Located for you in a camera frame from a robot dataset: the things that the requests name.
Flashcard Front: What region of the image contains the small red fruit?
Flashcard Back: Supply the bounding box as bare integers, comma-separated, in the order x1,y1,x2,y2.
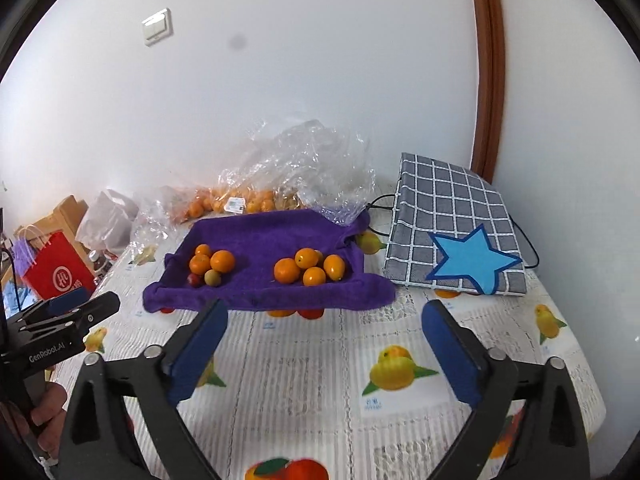
188,273,203,288

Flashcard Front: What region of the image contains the orange mandarin one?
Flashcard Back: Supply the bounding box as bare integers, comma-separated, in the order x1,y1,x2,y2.
189,254,210,275

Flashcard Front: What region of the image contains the pale longan fruit two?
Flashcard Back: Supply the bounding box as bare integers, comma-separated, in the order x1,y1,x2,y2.
203,269,222,287

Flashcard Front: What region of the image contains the orange mandarin five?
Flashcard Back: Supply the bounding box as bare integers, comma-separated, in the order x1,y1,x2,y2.
194,244,213,258

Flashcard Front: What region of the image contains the orange mandarin two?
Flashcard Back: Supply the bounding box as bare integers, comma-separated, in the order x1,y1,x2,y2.
209,249,235,274

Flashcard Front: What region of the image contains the orange mandarin four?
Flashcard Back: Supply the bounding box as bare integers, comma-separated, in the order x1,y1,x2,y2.
273,258,300,285

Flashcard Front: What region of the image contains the orange mandarin three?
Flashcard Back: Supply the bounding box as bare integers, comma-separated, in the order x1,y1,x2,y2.
294,247,318,270

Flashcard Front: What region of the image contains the oval orange kumquat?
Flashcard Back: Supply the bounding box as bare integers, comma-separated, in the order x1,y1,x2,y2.
323,255,346,282

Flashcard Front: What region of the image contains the person's left hand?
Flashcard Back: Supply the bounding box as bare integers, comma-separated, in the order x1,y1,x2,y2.
32,382,67,458

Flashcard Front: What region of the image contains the red paper gift bag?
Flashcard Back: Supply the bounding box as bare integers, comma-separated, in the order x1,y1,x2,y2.
23,232,96,300

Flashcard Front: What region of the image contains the cardboard box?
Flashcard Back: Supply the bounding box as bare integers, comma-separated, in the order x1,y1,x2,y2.
14,195,88,252

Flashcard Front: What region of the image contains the white plastic bag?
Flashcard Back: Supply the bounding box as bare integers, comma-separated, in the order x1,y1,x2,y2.
75,188,139,256

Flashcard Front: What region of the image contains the small clear plastic bag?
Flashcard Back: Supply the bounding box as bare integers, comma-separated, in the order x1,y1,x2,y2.
130,186,188,266

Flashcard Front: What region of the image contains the grey checked star cushion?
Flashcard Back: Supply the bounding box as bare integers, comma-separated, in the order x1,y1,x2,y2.
383,153,526,296

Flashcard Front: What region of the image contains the purple towel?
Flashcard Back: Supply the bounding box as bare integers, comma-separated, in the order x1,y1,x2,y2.
142,209,396,313

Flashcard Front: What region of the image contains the clear plastic fruit bag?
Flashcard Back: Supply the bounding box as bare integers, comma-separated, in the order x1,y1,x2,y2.
163,119,375,226

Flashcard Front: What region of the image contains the brown door frame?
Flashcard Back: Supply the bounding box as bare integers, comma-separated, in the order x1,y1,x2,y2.
471,0,506,183

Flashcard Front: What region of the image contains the black cable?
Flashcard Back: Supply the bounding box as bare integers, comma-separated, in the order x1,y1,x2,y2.
366,193,542,271

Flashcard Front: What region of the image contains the white wall switch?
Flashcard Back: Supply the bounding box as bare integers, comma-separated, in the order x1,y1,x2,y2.
141,8,174,47

